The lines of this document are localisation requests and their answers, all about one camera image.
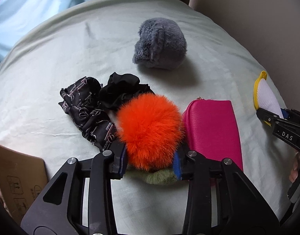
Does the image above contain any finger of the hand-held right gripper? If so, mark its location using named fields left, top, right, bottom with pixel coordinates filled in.
left=256, top=107, right=300, bottom=154
left=282, top=108, right=300, bottom=129

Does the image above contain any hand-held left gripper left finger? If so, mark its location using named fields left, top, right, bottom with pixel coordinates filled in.
left=21, top=142, right=128, bottom=235

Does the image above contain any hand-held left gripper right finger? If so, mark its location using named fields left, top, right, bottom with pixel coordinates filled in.
left=173, top=144, right=280, bottom=235

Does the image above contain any yellow-rimmed white mesh pouch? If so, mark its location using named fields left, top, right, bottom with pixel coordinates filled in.
left=253, top=71, right=284, bottom=118

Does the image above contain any orange fur pompom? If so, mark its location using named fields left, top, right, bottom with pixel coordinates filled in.
left=116, top=94, right=185, bottom=171

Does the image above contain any person's right hand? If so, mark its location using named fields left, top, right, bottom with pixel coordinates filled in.
left=289, top=152, right=300, bottom=183

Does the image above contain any green furry scrunchie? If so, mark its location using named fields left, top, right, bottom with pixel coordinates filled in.
left=125, top=168, right=179, bottom=185

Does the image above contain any pink leather pouch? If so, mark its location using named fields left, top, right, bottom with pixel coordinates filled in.
left=182, top=98, right=244, bottom=182

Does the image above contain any black printed satin scrunchie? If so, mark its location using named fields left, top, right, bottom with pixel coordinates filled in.
left=58, top=76, right=119, bottom=152

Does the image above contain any plain black scrunchie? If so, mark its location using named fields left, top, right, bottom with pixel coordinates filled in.
left=98, top=72, right=156, bottom=111

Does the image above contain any cardboard box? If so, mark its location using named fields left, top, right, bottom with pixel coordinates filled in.
left=0, top=142, right=49, bottom=225

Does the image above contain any pale green bedsheet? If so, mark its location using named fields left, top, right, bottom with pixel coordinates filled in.
left=0, top=0, right=296, bottom=235

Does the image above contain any grey plush hat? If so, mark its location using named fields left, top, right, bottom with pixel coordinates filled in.
left=132, top=18, right=189, bottom=70

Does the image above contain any light blue cloth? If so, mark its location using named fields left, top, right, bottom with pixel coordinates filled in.
left=0, top=0, right=97, bottom=67

